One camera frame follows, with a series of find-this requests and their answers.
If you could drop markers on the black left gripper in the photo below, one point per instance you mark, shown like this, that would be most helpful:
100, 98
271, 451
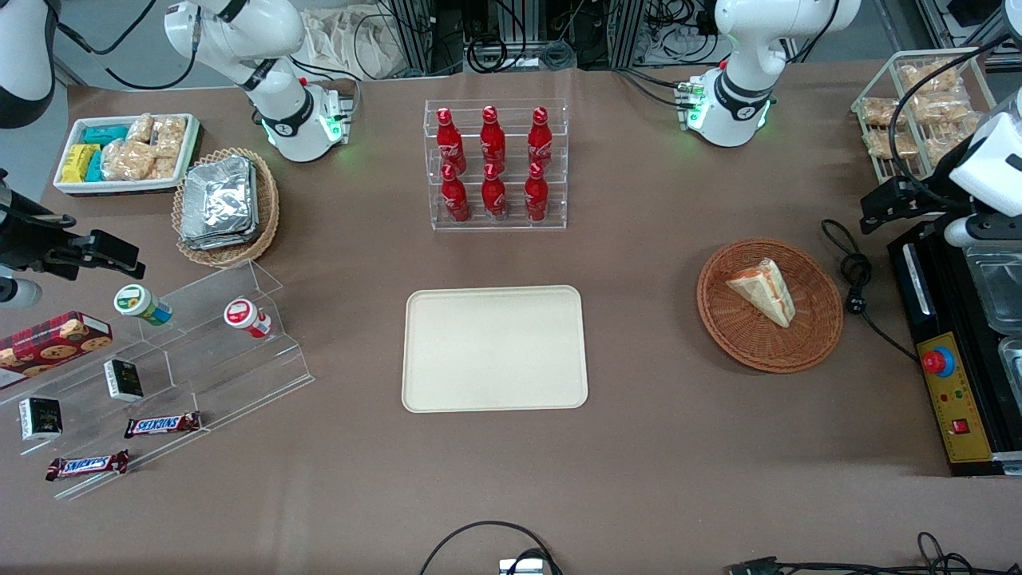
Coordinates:
939, 188

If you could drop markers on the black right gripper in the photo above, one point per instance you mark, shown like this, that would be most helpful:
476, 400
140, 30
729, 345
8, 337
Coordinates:
25, 242

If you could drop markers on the triangular sandwich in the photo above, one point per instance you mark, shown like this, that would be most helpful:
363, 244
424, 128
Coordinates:
762, 291

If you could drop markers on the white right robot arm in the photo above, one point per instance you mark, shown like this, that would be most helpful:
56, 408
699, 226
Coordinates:
263, 48

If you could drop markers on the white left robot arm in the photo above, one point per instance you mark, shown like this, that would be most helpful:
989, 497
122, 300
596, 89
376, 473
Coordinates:
742, 48

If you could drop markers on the tan oval wicker basket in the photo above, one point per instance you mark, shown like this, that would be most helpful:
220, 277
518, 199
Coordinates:
267, 212

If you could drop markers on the brown round wicker basket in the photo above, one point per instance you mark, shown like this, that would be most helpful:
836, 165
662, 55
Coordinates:
742, 343

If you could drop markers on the beige plastic tray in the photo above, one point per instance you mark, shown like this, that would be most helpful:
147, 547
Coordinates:
493, 349

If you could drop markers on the green lid yogurt cup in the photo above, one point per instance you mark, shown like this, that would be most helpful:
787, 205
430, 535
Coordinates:
140, 303

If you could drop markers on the bagged fried snack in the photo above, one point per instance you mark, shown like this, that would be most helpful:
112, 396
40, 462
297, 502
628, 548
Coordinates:
926, 77
878, 112
882, 144
942, 108
942, 144

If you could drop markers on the white rectangular snack bin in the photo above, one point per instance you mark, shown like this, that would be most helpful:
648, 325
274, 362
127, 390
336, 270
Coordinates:
120, 185

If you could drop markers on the teal snack packet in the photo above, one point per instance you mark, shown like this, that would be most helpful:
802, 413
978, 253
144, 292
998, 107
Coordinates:
105, 133
96, 166

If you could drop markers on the clear bag rice crackers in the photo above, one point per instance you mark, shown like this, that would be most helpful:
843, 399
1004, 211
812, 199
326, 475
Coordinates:
128, 160
140, 128
169, 136

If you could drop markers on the silver foil pouch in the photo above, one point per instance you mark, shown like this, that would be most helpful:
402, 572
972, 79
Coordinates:
215, 242

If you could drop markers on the yellow snack packet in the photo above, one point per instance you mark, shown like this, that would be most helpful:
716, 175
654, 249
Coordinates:
78, 162

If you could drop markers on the red plaid cookie box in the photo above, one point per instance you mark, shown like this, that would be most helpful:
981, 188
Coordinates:
52, 343

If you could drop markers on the stack of foil containers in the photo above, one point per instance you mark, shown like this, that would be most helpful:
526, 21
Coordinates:
217, 196

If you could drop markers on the black sealing machine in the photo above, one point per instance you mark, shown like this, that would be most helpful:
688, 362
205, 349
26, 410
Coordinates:
918, 319

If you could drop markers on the small black box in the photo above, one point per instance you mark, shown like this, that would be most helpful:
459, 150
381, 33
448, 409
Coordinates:
124, 380
40, 418

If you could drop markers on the clear plastic container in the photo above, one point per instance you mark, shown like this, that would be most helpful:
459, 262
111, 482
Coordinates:
1012, 363
998, 287

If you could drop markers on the red lid yogurt cup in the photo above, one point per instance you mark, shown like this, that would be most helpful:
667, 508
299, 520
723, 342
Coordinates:
243, 315

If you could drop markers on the clear acrylic stepped shelf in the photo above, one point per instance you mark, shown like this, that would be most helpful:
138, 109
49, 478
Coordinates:
215, 375

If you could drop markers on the red emergency stop button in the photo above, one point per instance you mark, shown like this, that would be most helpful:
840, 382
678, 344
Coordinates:
938, 361

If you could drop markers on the snickers chocolate bar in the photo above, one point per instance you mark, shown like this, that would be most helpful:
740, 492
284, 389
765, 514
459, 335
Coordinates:
162, 425
86, 465

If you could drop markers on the white plastic bag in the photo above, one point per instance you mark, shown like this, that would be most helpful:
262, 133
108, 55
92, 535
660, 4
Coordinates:
351, 44

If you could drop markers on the clear acrylic bottle rack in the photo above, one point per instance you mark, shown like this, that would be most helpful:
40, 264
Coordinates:
559, 160

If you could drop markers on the red cola bottle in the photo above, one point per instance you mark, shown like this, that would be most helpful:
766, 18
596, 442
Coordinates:
540, 140
536, 196
493, 137
493, 196
455, 200
449, 140

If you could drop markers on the small silver device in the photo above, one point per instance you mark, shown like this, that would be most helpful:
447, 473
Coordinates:
523, 568

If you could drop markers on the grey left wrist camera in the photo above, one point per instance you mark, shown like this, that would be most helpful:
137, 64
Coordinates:
962, 231

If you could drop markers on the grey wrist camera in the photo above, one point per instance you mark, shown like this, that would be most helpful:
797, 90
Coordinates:
16, 292
962, 231

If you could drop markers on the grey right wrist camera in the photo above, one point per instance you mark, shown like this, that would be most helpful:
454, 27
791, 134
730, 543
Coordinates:
16, 292

